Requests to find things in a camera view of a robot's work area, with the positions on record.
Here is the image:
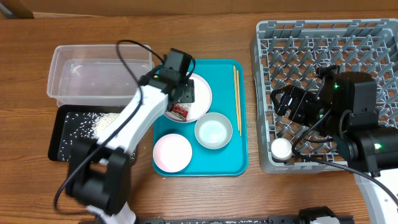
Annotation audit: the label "red snack wrapper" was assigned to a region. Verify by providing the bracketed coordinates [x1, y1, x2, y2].
[168, 103, 190, 121]

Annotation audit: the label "large white plate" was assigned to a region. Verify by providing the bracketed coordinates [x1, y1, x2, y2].
[164, 73, 212, 123]

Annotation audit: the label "small white cup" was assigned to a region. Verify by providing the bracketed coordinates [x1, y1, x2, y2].
[271, 138, 292, 161]

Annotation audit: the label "grey bowl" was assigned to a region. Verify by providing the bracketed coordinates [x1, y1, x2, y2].
[194, 113, 233, 149]

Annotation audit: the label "small pink-white plate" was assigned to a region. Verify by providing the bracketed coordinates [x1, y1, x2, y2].
[152, 134, 193, 173]

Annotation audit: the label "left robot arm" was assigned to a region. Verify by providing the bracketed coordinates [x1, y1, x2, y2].
[60, 49, 195, 223]

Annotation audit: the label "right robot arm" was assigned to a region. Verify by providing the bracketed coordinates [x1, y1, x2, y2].
[270, 65, 397, 223]

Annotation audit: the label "teal serving tray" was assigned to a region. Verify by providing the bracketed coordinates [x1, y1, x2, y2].
[153, 59, 248, 177]

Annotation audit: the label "grey dish rack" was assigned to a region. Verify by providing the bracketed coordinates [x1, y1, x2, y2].
[250, 19, 397, 174]

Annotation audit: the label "wooden chopstick left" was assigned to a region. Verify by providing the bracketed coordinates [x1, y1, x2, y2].
[233, 66, 240, 133]

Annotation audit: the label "wooden chopstick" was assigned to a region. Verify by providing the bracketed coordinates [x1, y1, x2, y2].
[233, 66, 240, 133]
[236, 70, 242, 136]

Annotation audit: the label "wooden chopstick right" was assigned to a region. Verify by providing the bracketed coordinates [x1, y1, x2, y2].
[236, 70, 242, 136]

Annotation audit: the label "clear plastic bin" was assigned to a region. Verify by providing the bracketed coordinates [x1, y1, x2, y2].
[47, 44, 137, 106]

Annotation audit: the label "spilled rice grains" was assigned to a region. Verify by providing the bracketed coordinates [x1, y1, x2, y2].
[57, 112, 119, 162]

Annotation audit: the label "black tray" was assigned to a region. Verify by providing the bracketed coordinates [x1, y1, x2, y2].
[48, 105, 123, 162]

